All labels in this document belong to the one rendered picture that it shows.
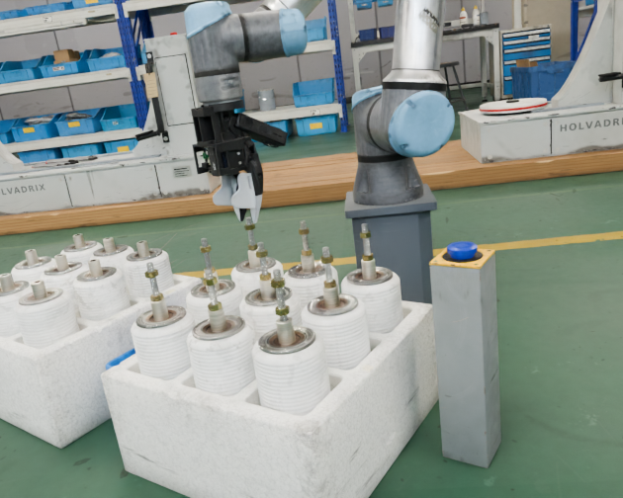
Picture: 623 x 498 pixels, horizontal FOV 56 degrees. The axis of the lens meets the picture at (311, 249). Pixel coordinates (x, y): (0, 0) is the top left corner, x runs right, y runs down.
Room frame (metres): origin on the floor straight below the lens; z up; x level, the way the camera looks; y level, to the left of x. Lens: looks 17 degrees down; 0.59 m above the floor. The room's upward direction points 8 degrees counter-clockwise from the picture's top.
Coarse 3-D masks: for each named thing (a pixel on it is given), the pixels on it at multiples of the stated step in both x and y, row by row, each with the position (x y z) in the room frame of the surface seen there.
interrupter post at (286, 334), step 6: (288, 318) 0.69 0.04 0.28; (276, 324) 0.69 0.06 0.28; (282, 324) 0.68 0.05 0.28; (288, 324) 0.68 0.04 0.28; (282, 330) 0.68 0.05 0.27; (288, 330) 0.68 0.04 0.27; (282, 336) 0.68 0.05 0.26; (288, 336) 0.68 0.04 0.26; (294, 336) 0.68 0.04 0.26; (282, 342) 0.68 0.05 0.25; (288, 342) 0.68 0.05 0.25
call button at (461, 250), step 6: (450, 246) 0.75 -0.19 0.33; (456, 246) 0.75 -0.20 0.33; (462, 246) 0.74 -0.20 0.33; (468, 246) 0.74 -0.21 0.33; (474, 246) 0.74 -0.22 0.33; (450, 252) 0.74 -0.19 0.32; (456, 252) 0.73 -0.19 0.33; (462, 252) 0.73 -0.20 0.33; (468, 252) 0.73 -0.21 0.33; (474, 252) 0.73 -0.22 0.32; (456, 258) 0.74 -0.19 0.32; (462, 258) 0.73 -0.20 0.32; (468, 258) 0.73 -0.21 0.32
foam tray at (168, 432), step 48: (384, 336) 0.81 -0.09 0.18; (432, 336) 0.88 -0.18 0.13; (144, 384) 0.75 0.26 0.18; (192, 384) 0.76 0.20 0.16; (336, 384) 0.71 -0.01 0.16; (384, 384) 0.73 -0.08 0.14; (432, 384) 0.87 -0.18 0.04; (144, 432) 0.76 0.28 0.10; (192, 432) 0.70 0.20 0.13; (240, 432) 0.65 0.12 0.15; (288, 432) 0.60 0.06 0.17; (336, 432) 0.62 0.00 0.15; (384, 432) 0.72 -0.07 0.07; (192, 480) 0.71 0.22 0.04; (240, 480) 0.66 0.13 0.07; (288, 480) 0.61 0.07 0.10; (336, 480) 0.61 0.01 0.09
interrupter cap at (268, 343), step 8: (296, 328) 0.72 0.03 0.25; (304, 328) 0.71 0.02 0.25; (264, 336) 0.70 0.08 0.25; (272, 336) 0.70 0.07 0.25; (296, 336) 0.70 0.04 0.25; (304, 336) 0.69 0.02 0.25; (312, 336) 0.68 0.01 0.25; (264, 344) 0.68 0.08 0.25; (272, 344) 0.68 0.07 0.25; (280, 344) 0.68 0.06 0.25; (296, 344) 0.67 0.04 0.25; (304, 344) 0.67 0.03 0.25; (264, 352) 0.66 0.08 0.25; (272, 352) 0.66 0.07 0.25; (280, 352) 0.65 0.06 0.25; (288, 352) 0.65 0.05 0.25; (296, 352) 0.65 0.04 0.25
